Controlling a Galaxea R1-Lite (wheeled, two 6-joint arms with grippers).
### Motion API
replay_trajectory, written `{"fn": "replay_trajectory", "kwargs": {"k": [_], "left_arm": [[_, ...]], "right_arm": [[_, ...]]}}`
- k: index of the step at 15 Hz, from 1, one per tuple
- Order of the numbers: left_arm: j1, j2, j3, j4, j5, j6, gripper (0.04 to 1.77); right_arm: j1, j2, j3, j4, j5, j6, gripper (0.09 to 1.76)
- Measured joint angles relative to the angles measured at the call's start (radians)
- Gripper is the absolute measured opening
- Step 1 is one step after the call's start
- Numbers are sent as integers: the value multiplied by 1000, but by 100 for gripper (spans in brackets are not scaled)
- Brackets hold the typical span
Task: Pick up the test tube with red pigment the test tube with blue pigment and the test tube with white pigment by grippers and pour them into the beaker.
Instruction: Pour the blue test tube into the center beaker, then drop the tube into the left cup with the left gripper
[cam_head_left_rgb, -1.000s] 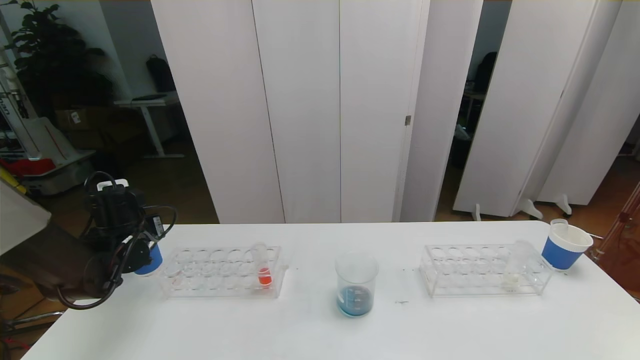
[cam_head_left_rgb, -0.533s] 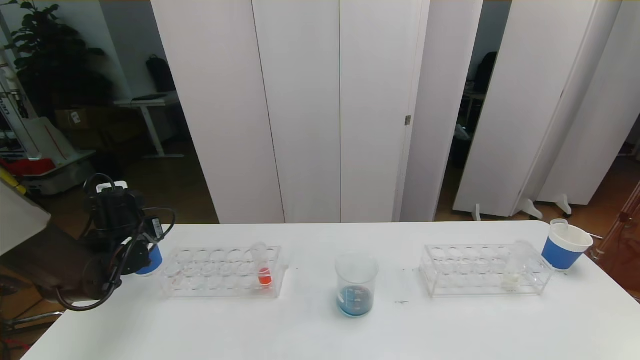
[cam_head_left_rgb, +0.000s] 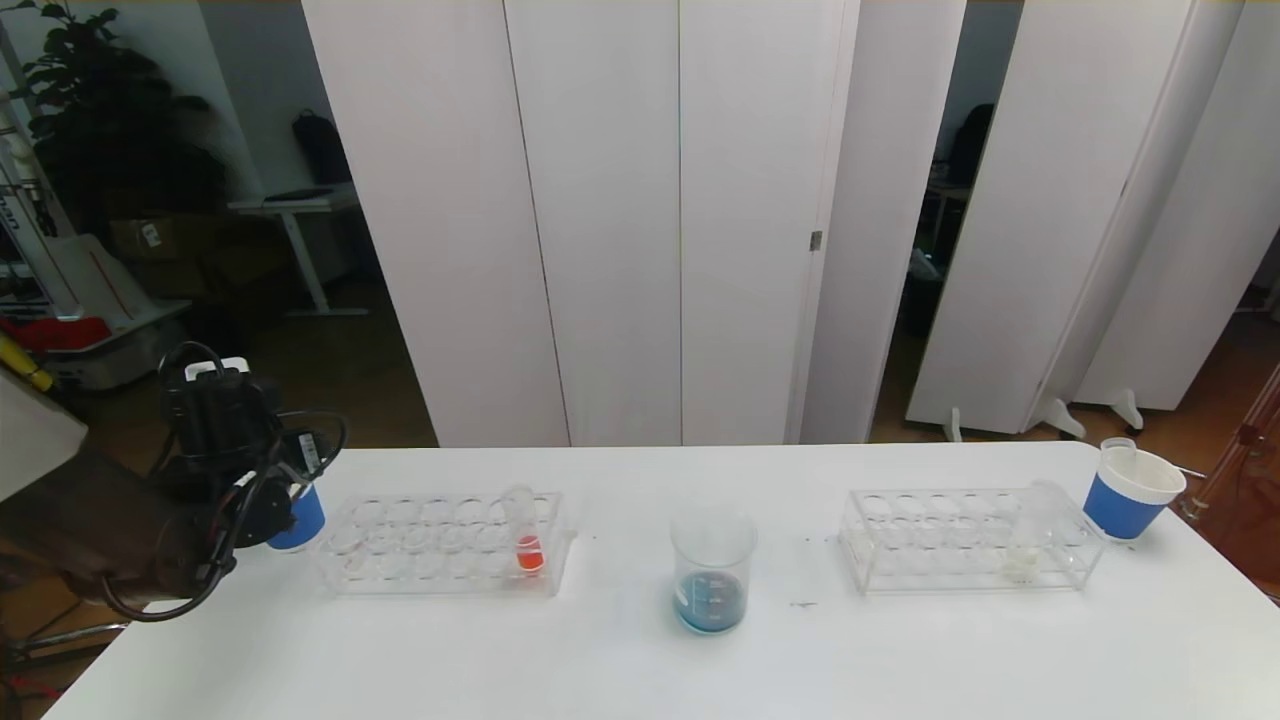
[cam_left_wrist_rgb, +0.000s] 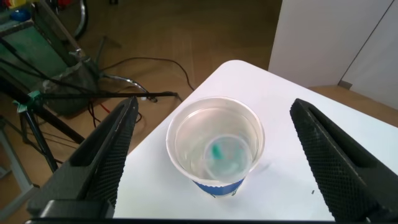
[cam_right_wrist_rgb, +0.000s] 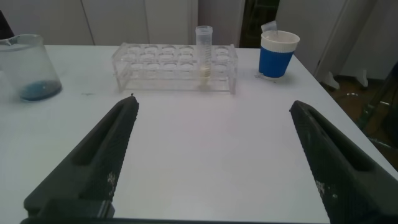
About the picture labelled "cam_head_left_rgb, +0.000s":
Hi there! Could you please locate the metal chair frame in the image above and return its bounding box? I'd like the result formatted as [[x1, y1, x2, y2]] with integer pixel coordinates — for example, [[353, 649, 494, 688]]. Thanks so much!
[[0, 600, 131, 706]]

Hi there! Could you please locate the blue white paper cup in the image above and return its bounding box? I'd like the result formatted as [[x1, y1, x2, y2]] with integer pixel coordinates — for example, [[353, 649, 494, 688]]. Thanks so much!
[[1082, 446, 1187, 542], [266, 484, 327, 554]]

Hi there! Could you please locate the white folding partition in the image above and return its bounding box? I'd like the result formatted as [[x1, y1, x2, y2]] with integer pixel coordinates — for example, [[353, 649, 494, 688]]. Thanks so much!
[[302, 0, 967, 449], [905, 0, 1280, 443]]

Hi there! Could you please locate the clear plastic test tube rack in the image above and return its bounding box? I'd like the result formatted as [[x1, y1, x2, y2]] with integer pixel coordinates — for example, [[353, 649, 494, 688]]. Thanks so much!
[[838, 487, 1107, 596], [315, 490, 578, 599]]

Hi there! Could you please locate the black backpack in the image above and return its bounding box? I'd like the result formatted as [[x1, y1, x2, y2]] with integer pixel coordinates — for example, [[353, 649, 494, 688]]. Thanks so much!
[[291, 109, 354, 187]]

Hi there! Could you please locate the yellow handled tool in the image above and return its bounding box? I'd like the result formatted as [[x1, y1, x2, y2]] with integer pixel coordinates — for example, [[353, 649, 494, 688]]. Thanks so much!
[[0, 333, 56, 393]]

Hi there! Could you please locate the brown cardboard box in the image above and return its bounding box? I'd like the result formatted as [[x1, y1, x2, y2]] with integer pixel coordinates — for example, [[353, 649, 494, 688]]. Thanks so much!
[[108, 215, 206, 269]]

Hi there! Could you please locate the black office chair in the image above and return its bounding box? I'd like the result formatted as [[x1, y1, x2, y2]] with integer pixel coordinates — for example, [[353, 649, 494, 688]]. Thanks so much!
[[944, 103, 997, 187]]

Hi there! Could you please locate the clear glass beaker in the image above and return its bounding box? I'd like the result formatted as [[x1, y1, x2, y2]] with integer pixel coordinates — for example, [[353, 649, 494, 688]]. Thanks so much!
[[669, 506, 758, 636]]

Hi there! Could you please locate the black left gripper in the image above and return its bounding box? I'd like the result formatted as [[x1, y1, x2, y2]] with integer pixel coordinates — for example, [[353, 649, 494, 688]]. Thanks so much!
[[281, 427, 332, 494]]

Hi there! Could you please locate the white machine base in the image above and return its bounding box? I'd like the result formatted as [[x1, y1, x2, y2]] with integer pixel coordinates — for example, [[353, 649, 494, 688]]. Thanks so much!
[[0, 90, 193, 393]]

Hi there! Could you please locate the black left camera cable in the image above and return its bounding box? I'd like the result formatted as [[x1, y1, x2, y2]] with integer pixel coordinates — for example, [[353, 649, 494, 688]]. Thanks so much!
[[157, 341, 350, 483]]

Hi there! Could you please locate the test tube with pale liquid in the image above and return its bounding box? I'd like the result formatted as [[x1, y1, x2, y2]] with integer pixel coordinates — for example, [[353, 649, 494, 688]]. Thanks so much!
[[1005, 480, 1067, 583]]

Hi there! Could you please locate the red box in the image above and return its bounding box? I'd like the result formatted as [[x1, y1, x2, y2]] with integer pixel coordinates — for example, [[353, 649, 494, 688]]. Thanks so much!
[[0, 316, 111, 357]]

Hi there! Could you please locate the white standing desk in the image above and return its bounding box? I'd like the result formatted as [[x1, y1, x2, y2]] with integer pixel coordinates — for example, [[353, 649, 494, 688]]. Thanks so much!
[[228, 185, 369, 319]]

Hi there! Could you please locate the dark green potted plant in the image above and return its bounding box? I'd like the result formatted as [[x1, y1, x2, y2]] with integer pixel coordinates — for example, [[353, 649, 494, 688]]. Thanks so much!
[[5, 0, 229, 241]]

